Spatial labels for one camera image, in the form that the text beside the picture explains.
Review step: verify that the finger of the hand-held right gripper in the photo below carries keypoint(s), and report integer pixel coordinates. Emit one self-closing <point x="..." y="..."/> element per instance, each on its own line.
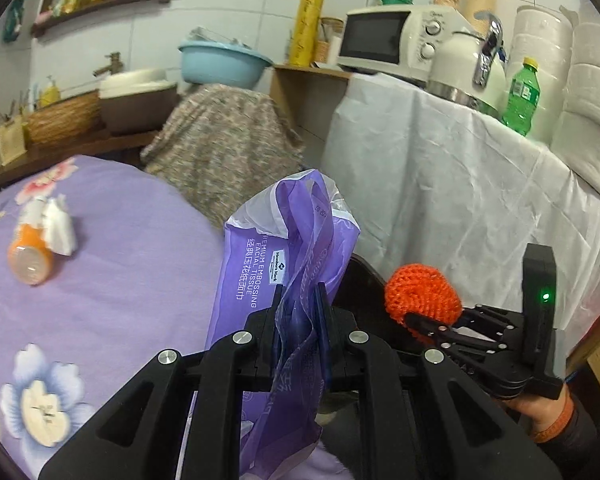
<point x="460" y="347"/>
<point x="495" y="320"/>

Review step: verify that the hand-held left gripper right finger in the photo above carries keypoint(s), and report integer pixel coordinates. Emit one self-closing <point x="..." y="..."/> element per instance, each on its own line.
<point x="324" y="330"/>

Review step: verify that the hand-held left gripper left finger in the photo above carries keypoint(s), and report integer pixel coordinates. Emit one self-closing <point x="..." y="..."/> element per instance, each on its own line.
<point x="262" y="345"/>

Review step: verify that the orange knitted scrubber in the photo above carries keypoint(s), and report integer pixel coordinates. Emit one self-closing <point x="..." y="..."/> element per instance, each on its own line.
<point x="420" y="290"/>

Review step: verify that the purple plastic bag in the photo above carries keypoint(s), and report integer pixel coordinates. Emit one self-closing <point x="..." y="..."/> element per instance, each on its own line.
<point x="260" y="260"/>

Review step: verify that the person's right forearm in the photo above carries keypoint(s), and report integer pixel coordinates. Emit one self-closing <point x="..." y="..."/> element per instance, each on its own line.
<point x="570" y="435"/>

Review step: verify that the white cover cloth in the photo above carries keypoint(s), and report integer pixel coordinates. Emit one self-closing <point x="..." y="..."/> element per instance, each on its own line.
<point x="430" y="170"/>

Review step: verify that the patterned grey cloth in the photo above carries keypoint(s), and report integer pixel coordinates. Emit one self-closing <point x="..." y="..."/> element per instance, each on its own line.
<point x="220" y="135"/>

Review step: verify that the green soda bottle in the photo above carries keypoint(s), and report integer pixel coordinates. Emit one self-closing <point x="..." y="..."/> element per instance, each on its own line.
<point x="522" y="97"/>

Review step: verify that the white paper towel roll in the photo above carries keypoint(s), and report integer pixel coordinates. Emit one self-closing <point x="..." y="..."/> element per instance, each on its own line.
<point x="540" y="35"/>
<point x="592" y="110"/>

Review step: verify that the crumpled white tissue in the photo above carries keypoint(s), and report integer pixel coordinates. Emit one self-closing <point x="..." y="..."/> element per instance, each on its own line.
<point x="60" y="230"/>

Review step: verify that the wooden side cabinet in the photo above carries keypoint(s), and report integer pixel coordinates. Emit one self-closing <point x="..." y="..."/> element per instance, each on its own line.
<point x="300" y="95"/>

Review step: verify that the orange drink bottle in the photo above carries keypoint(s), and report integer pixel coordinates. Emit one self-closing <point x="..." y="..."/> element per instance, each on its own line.
<point x="30" y="257"/>

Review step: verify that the white electric kettle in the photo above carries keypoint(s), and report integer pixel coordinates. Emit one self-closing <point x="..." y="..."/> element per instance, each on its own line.
<point x="460" y="65"/>

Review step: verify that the wooden counter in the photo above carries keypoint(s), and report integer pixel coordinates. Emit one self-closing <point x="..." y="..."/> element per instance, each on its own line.
<point x="80" y="152"/>

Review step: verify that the brown and white sink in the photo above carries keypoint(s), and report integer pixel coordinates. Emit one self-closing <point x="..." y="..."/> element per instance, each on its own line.
<point x="135" y="102"/>

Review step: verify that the light blue plastic basin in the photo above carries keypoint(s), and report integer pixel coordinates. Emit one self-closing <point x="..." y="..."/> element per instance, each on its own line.
<point x="220" y="67"/>

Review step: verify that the small wicker cup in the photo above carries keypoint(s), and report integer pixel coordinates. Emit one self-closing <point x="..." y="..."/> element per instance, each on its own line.
<point x="330" y="40"/>

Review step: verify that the white microwave oven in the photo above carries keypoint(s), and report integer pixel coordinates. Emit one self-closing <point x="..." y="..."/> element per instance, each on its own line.
<point x="375" y="35"/>

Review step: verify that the wicker basket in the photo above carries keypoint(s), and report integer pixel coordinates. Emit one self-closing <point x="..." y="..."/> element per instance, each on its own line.
<point x="65" y="120"/>

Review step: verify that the yellow wrap roll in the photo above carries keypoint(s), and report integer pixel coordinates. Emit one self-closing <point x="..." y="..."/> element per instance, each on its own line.
<point x="305" y="30"/>

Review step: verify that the brass faucet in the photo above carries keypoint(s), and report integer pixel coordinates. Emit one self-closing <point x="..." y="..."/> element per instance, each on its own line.
<point x="111" y="65"/>

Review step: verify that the brown paper bag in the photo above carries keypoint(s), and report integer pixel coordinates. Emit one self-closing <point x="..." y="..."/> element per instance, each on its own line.
<point x="11" y="142"/>

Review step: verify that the yellow pump bottle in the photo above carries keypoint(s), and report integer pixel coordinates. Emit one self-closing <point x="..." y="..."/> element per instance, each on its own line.
<point x="50" y="95"/>

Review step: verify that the teal wall holder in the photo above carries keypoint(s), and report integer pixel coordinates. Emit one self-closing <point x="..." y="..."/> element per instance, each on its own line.
<point x="14" y="20"/>

